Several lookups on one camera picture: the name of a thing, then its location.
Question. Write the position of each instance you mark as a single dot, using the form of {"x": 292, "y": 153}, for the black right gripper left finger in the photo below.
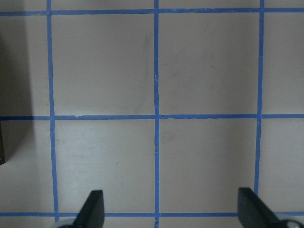
{"x": 92, "y": 213}

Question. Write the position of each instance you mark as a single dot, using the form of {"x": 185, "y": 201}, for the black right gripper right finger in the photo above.
{"x": 252, "y": 211}

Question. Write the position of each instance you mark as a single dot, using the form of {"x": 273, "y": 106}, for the dark wooden drawer cabinet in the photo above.
{"x": 2, "y": 154}

